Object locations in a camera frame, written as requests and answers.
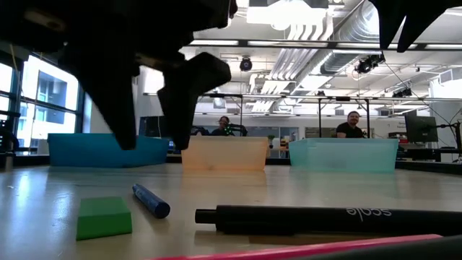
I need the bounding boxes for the black overhead light bar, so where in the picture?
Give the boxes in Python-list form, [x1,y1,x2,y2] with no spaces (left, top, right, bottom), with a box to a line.
[187,38,462,51]

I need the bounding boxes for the blue plastic bin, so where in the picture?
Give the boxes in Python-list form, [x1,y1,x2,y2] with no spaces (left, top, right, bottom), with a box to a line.
[47,132,170,169]

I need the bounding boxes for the silver ventilation duct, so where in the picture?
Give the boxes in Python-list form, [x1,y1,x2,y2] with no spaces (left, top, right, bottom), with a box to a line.
[319,0,422,76]

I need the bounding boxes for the person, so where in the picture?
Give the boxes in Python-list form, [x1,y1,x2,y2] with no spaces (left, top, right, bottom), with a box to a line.
[210,115,235,137]
[335,110,366,139]

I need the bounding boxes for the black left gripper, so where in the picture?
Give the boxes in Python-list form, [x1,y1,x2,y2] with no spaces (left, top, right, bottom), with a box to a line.
[53,0,238,151]

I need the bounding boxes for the orange translucent plastic bin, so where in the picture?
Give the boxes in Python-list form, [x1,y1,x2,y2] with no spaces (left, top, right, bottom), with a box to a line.
[180,135,269,172]

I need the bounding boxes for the white ceiling light panel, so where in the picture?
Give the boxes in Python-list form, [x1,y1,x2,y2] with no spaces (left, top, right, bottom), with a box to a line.
[246,0,335,32]

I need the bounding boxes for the pink pencil orange cap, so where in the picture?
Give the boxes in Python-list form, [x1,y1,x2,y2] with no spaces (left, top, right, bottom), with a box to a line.
[144,234,444,260]

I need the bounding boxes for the green eraser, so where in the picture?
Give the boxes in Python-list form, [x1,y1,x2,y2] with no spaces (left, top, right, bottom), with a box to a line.
[75,196,134,242]

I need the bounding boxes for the black chair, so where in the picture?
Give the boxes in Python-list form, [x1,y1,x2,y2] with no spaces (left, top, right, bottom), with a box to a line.
[0,110,18,169]

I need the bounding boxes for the black hanging camera rig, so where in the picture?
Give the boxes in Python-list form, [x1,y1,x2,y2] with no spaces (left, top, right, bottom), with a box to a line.
[354,53,386,75]

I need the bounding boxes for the black background desk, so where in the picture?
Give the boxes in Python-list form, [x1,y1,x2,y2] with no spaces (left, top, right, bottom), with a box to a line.
[396,142,462,163]

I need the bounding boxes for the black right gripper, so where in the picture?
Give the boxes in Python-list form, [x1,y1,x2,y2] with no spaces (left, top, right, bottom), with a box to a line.
[367,0,462,53]

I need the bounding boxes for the black background rig frame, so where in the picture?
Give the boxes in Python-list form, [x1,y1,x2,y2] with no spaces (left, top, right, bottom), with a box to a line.
[317,95,372,139]
[201,92,244,137]

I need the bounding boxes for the dark blue crayon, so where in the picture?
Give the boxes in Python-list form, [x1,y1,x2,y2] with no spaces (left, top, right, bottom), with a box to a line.
[131,183,171,220]

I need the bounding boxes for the black computer monitor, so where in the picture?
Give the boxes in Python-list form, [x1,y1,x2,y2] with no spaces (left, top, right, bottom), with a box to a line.
[404,113,440,143]
[138,115,170,138]

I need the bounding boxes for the large window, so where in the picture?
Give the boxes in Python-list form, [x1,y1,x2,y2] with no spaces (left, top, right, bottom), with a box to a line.
[0,53,86,155]

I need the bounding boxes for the black pen scale print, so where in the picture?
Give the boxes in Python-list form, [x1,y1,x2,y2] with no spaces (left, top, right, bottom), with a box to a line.
[194,204,462,236]

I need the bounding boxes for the teal translucent plastic bin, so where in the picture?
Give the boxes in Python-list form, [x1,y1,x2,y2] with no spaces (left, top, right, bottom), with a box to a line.
[288,137,399,173]

